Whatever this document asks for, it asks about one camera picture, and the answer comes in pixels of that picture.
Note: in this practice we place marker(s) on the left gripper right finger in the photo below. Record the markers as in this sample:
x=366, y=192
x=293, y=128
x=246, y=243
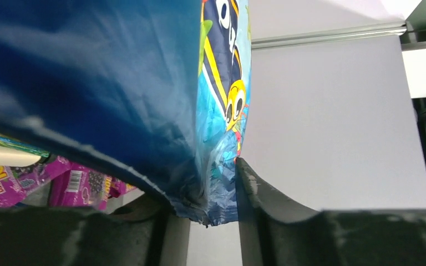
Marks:
x=276, y=230

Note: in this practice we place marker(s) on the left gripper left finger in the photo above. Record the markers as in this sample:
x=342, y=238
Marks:
x=82, y=235

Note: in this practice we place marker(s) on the purple candy bag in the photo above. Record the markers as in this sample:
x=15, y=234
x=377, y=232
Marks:
x=16, y=183
x=81, y=186

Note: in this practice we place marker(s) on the blue Slendy candy bag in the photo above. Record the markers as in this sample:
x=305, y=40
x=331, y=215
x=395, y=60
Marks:
x=155, y=93

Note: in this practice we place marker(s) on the cream three-tier shelf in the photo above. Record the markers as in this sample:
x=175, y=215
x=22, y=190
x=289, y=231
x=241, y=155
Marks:
x=16, y=158

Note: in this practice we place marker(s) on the yellow green candy bag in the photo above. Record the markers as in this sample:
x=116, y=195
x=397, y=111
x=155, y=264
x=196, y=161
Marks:
x=20, y=146

